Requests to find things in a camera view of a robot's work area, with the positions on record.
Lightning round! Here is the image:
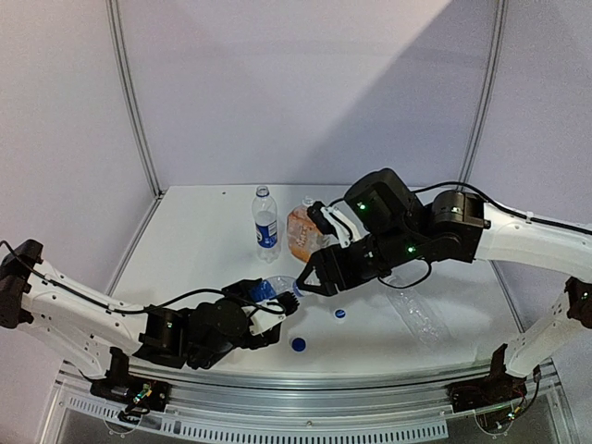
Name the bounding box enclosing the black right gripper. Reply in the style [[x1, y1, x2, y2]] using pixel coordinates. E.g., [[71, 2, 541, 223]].
[[294, 225, 418, 297]]

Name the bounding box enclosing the blue Pepsi bottle cap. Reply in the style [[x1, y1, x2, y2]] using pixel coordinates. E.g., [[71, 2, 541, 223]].
[[290, 337, 307, 352]]

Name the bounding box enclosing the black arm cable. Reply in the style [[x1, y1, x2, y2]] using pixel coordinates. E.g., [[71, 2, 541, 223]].
[[0, 240, 288, 318], [323, 180, 592, 290]]

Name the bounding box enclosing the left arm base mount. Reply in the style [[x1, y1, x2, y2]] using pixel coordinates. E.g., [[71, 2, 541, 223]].
[[90, 347, 171, 425]]

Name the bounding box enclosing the aluminium table front rail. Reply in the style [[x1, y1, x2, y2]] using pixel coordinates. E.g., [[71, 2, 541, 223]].
[[55, 358, 563, 440]]

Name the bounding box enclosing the right aluminium corner post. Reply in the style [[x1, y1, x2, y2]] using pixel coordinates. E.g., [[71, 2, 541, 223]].
[[458, 0, 509, 183]]

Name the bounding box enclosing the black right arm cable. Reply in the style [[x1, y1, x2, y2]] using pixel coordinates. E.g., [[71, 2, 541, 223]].
[[323, 180, 592, 290]]

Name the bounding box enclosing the white orange-bottle cap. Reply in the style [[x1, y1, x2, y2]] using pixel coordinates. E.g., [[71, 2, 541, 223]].
[[334, 309, 347, 321]]

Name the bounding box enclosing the orange label crushed bottle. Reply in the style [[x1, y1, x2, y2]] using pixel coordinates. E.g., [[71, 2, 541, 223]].
[[287, 196, 329, 263]]

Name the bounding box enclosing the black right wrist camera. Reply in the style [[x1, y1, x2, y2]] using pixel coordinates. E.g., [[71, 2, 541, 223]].
[[306, 201, 362, 249]]

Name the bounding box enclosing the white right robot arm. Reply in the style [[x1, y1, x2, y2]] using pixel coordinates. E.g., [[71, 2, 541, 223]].
[[297, 168, 591, 403]]

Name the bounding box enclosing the Pepsi bottle blue label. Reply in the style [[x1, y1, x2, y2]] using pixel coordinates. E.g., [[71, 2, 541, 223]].
[[252, 185, 280, 264]]

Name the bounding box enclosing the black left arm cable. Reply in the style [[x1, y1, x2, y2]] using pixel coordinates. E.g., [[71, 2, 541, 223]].
[[0, 240, 288, 318]]

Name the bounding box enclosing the aluminium corner post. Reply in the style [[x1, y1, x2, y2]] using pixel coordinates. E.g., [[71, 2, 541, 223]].
[[458, 0, 509, 183], [105, 0, 165, 200]]

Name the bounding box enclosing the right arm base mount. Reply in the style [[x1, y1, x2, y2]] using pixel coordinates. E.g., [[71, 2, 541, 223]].
[[446, 344, 542, 437]]

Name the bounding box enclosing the left aluminium corner post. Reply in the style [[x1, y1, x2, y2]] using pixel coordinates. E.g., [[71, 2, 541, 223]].
[[105, 0, 165, 200]]

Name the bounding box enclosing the blue label crushed water bottle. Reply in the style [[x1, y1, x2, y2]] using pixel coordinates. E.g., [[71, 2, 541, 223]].
[[249, 276, 308, 302]]

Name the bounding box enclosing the clear unlabelled plastic bottle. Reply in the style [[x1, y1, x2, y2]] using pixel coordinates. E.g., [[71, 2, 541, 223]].
[[382, 277, 450, 350]]

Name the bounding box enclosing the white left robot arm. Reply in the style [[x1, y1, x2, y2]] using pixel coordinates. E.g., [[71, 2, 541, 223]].
[[1, 240, 299, 401]]

